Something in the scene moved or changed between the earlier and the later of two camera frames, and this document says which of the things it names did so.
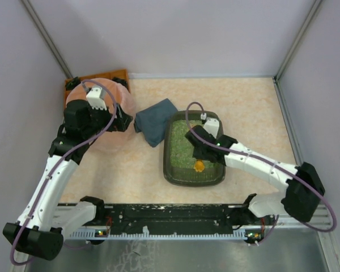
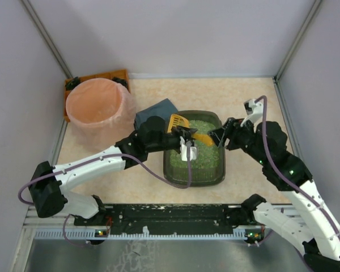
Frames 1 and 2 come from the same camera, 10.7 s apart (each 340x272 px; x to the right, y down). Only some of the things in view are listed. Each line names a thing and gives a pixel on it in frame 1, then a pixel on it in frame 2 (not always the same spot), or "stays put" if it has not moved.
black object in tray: [119, 80] stays put
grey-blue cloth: [152, 121] stays put
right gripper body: [202, 153] to [228, 133]
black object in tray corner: [73, 83] stays put
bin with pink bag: [105, 92] stays put
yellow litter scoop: [199, 165] to [177, 120]
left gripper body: [118, 118] to [182, 135]
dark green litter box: [178, 160] stays put
